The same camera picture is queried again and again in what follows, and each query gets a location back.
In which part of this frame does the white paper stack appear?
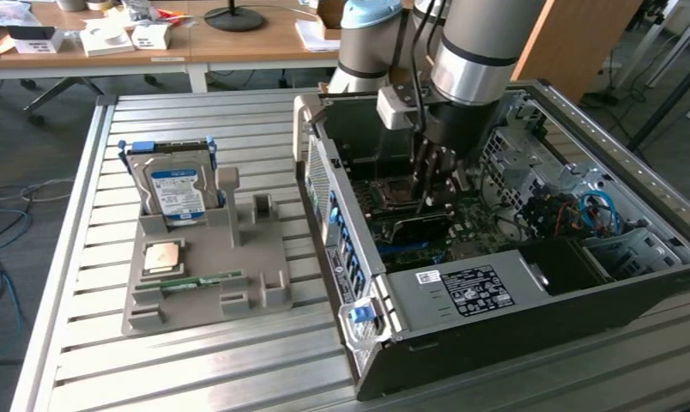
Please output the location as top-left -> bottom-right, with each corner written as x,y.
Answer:
296,19 -> 345,53

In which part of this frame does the grey floor cable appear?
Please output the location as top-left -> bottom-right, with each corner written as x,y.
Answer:
0,178 -> 77,203

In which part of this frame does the blue expansion slot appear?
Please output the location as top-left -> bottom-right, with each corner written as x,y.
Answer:
378,241 -> 436,255

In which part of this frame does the wooden cabinet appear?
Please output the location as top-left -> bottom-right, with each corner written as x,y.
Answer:
510,0 -> 645,104

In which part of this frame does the hard disk with blue rails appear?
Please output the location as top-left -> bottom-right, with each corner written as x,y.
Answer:
114,136 -> 221,227

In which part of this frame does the brown cardboard box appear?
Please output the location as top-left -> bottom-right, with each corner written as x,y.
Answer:
316,0 -> 350,30

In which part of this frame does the open black PC case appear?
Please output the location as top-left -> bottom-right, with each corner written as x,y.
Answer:
292,79 -> 690,403

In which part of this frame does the blue wire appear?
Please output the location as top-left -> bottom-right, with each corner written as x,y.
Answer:
578,190 -> 622,237

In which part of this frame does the green motherboard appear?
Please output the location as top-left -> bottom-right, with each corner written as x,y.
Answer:
350,156 -> 522,274

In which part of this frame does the small white labelled box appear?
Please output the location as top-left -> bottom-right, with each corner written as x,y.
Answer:
132,23 -> 174,51

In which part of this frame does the wooden desk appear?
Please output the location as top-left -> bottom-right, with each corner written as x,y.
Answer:
0,0 -> 193,94
189,0 -> 505,94

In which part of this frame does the blue case latch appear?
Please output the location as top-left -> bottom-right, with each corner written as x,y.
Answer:
348,302 -> 380,324

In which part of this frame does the perforated metal drive cage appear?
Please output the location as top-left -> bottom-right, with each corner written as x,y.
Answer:
482,124 -> 570,207

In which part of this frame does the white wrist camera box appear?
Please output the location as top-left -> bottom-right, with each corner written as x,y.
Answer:
377,84 -> 428,130

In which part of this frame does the black camera cable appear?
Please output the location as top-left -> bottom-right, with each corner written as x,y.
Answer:
409,0 -> 442,134

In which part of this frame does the green RAM stick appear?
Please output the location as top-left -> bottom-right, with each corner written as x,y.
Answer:
136,270 -> 248,294

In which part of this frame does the silver CPU chip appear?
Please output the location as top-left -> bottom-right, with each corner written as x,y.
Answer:
142,241 -> 188,276

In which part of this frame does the metal CPU socket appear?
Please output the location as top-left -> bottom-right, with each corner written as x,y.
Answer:
373,176 -> 425,209

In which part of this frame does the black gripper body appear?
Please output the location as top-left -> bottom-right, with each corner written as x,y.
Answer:
418,92 -> 502,158

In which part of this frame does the clear plastic bag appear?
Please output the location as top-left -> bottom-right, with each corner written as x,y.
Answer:
0,0 -> 42,27

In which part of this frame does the grey power supply unit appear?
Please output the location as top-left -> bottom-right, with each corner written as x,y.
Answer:
386,250 -> 553,331

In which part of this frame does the blue floor cable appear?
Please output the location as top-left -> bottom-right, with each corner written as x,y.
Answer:
0,209 -> 36,368

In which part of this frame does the black wire bundle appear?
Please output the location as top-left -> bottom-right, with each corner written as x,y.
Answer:
522,192 -> 588,241

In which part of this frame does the grey parts rack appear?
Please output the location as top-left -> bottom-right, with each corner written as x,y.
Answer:
120,166 -> 297,339

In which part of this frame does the white box black lid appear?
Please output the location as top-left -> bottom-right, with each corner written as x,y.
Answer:
5,24 -> 66,55

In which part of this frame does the black round lamp base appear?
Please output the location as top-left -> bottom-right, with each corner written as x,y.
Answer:
204,0 -> 266,33

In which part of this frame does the white box with roll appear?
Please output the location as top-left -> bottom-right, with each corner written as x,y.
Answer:
80,19 -> 136,58

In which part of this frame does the silver disk bay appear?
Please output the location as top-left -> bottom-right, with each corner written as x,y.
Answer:
582,227 -> 688,278

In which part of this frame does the black caster base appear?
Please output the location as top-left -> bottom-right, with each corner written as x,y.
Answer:
21,76 -> 106,126

